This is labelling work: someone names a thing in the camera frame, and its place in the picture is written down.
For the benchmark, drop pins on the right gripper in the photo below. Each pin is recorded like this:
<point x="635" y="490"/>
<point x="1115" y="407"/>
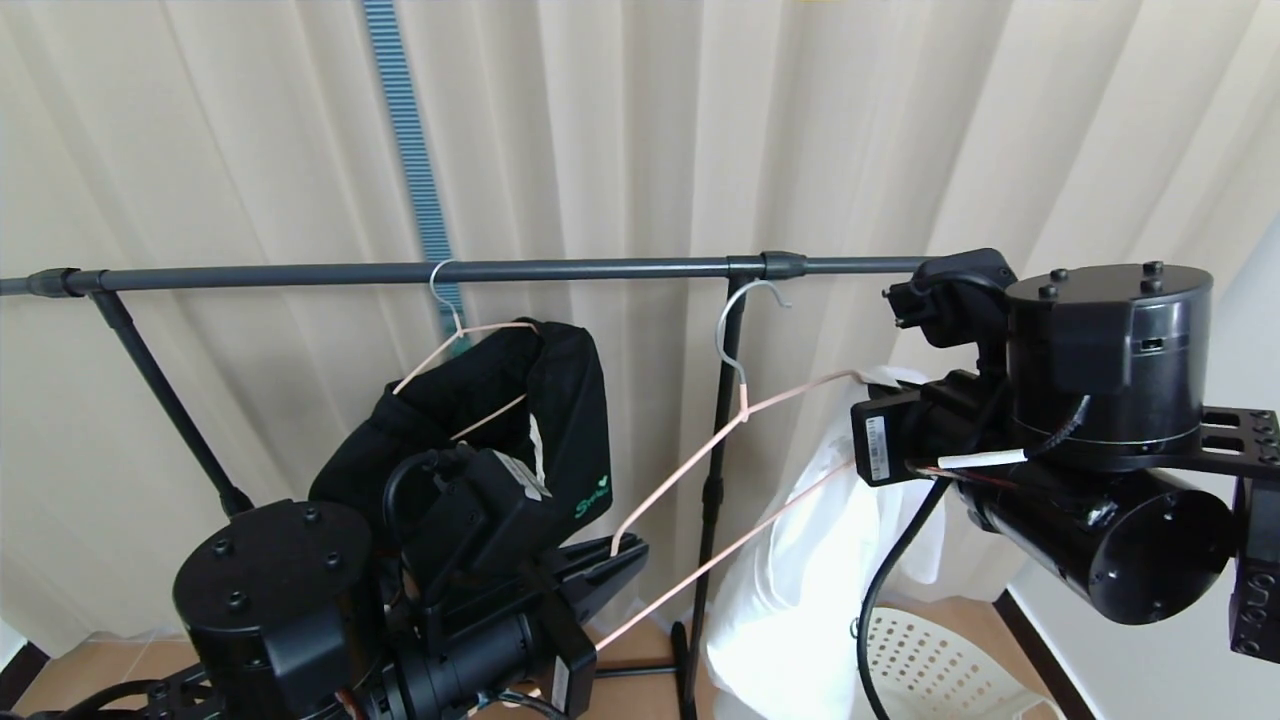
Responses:
<point x="930" y="420"/>

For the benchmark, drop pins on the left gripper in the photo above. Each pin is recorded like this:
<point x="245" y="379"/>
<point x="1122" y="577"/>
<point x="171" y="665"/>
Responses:
<point x="470" y="670"/>

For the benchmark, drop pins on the pink clothes hanger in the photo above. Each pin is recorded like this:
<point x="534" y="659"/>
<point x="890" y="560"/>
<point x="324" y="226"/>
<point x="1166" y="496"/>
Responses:
<point x="680" y="479"/>
<point x="425" y="366"/>

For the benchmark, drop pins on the black garment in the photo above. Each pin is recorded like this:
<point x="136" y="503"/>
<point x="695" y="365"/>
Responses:
<point x="570" y="400"/>

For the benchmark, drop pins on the white garment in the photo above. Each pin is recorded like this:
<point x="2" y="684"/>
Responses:
<point x="800" y="600"/>

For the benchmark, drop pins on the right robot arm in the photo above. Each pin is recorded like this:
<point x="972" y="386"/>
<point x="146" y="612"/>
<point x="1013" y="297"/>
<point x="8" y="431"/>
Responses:
<point x="1100" y="360"/>

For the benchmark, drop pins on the white laundry basket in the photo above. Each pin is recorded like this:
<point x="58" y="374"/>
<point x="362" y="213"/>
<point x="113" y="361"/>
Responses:
<point x="940" y="670"/>

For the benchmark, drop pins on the black clothes rack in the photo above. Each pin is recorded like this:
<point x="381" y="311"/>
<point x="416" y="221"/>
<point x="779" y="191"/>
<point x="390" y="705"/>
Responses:
<point x="300" y="272"/>

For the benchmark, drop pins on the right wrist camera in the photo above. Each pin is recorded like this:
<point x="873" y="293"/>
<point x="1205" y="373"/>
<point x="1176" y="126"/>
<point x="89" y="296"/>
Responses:
<point x="950" y="295"/>

